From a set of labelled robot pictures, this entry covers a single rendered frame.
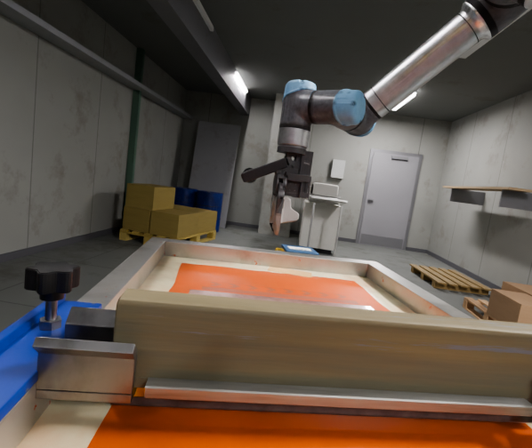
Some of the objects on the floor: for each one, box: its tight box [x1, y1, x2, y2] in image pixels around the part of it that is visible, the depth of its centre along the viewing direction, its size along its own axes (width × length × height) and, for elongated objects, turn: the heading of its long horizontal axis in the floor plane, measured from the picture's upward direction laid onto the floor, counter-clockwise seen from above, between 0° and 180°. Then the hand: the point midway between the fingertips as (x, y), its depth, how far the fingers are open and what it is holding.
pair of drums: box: [173, 187, 223, 232], centre depth 728 cm, size 67×107×79 cm, turn 38°
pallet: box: [409, 264, 492, 295], centre depth 542 cm, size 114×78×11 cm
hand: (272, 228), depth 90 cm, fingers open, 5 cm apart
